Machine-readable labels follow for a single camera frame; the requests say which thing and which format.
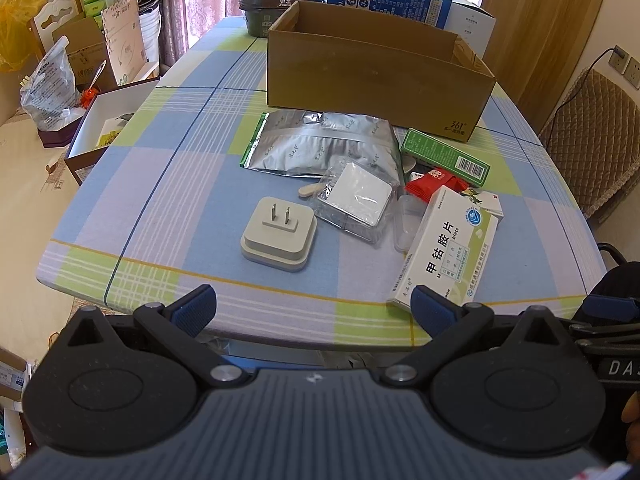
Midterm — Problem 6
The open white gift box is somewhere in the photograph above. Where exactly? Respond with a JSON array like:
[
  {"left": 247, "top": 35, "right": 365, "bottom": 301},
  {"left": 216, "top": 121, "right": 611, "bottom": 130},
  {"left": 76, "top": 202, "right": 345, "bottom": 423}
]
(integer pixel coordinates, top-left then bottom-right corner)
[{"left": 64, "top": 78, "right": 158, "bottom": 185}]

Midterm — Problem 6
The quilted brown chair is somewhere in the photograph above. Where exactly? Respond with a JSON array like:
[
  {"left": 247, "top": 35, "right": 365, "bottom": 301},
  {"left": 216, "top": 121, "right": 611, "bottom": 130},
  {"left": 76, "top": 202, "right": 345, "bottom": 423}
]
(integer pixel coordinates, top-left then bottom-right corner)
[{"left": 539, "top": 70, "right": 639, "bottom": 223}]

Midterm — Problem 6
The silver foil pouch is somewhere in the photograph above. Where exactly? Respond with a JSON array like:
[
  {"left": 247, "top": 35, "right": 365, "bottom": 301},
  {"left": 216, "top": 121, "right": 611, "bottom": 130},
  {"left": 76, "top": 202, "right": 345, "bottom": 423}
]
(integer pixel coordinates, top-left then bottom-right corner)
[{"left": 240, "top": 110, "right": 402, "bottom": 184}]

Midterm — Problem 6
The white charger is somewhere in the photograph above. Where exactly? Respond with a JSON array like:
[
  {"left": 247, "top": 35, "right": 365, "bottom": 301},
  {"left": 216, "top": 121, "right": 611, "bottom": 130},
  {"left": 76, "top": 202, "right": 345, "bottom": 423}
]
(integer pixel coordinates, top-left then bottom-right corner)
[{"left": 311, "top": 157, "right": 398, "bottom": 246}]

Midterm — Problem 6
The brown cardboard box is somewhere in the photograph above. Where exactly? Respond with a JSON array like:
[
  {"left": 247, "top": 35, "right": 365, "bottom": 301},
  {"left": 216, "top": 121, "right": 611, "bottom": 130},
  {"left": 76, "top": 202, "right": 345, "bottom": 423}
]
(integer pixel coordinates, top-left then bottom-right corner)
[{"left": 267, "top": 1, "right": 496, "bottom": 142}]

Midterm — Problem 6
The red snack packet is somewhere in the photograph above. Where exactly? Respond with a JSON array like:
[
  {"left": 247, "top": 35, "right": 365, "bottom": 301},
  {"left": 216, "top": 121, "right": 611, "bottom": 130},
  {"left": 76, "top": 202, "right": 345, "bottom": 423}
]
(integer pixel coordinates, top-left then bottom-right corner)
[{"left": 406, "top": 168, "right": 470, "bottom": 203}]

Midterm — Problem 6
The brown curtain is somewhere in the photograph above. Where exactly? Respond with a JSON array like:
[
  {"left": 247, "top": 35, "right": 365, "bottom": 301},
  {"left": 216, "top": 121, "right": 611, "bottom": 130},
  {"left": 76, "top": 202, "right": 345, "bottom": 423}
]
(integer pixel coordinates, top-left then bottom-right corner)
[{"left": 482, "top": 0, "right": 603, "bottom": 131}]

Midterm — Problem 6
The green medicine box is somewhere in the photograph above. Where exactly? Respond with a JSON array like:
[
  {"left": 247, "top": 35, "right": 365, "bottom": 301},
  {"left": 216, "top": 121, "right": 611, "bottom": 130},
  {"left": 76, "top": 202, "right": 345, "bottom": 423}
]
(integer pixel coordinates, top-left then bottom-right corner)
[{"left": 400, "top": 128, "right": 490, "bottom": 188}]

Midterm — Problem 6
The wall power socket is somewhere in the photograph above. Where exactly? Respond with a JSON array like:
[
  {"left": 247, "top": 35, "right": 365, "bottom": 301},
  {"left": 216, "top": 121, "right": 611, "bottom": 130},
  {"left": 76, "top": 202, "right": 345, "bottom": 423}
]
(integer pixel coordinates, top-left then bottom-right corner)
[{"left": 608, "top": 46, "right": 640, "bottom": 89}]

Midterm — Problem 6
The clear plastic bag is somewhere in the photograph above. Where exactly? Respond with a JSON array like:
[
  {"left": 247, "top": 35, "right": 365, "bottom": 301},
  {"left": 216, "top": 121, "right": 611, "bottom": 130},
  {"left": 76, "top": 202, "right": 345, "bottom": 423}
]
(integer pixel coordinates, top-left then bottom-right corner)
[{"left": 20, "top": 36, "right": 85, "bottom": 131}]

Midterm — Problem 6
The white ointment box bird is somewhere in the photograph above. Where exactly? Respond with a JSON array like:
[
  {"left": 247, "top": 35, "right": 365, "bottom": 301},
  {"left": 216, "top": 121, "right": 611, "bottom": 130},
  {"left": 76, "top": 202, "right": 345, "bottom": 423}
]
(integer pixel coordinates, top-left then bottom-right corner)
[{"left": 463, "top": 188, "right": 504, "bottom": 220}]

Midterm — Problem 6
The beige plastic spoon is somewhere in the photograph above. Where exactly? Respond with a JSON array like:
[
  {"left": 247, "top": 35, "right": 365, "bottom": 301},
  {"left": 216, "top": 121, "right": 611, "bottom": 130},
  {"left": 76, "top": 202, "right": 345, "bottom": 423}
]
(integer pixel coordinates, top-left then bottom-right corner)
[{"left": 297, "top": 182, "right": 328, "bottom": 200}]

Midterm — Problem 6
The white wall plug adapter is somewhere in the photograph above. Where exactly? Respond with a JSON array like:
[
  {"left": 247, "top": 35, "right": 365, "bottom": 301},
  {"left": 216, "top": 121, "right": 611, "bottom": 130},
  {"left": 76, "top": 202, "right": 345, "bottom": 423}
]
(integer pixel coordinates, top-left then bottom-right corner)
[{"left": 240, "top": 196, "right": 318, "bottom": 272}]

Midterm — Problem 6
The yellow plastic bag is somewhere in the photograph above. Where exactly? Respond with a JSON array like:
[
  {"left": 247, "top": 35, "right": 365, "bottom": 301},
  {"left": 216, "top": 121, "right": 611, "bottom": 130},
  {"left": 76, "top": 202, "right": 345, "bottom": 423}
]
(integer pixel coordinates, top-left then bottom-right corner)
[{"left": 0, "top": 0, "right": 48, "bottom": 73}]

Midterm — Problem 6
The white paper box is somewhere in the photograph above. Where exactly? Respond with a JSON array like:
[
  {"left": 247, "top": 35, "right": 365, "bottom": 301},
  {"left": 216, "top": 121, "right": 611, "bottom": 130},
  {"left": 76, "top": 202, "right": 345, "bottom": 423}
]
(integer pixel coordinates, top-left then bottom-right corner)
[{"left": 444, "top": 0, "right": 496, "bottom": 58}]

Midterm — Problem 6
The clear plastic container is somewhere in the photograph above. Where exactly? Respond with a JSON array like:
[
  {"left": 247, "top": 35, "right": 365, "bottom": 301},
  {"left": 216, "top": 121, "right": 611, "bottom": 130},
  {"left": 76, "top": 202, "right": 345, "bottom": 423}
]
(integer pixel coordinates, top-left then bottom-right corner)
[{"left": 394, "top": 194, "right": 427, "bottom": 254}]

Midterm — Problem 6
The white green pill box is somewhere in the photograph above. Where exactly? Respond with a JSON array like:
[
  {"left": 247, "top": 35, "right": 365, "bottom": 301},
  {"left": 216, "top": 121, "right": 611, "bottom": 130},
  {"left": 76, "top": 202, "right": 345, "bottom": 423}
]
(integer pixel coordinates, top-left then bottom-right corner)
[{"left": 387, "top": 188, "right": 498, "bottom": 310}]

